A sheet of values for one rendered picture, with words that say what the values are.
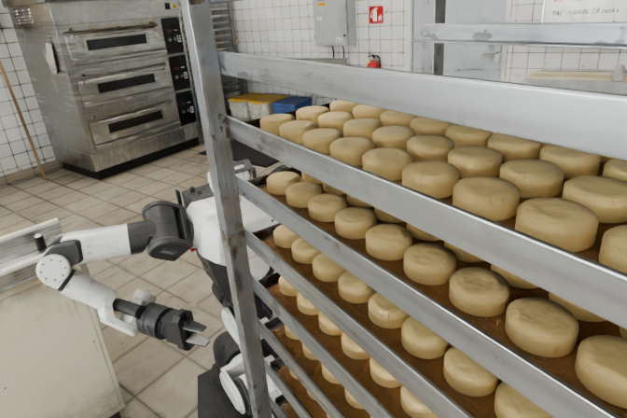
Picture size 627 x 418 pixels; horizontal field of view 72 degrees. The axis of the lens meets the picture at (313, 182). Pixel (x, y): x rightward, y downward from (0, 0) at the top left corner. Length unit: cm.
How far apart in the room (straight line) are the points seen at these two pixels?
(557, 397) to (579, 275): 9
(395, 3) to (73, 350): 461
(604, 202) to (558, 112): 13
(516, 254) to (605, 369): 10
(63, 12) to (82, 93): 78
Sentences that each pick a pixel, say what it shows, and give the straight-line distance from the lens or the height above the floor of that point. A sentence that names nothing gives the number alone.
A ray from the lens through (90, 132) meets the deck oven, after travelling 527.
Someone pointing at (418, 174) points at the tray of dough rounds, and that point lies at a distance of 39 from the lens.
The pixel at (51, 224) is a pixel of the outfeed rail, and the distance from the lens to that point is 211.
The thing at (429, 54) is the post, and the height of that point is 155.
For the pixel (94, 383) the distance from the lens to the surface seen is 215.
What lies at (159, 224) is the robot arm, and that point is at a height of 111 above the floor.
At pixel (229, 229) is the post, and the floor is 134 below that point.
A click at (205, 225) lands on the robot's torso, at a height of 109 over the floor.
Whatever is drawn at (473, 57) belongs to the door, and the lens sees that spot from 515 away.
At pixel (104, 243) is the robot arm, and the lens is 131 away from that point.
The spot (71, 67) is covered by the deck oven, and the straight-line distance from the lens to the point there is 516.
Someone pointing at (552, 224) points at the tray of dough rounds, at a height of 151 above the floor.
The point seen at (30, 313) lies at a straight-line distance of 190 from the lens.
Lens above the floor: 166
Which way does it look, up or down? 22 degrees down
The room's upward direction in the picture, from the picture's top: 5 degrees counter-clockwise
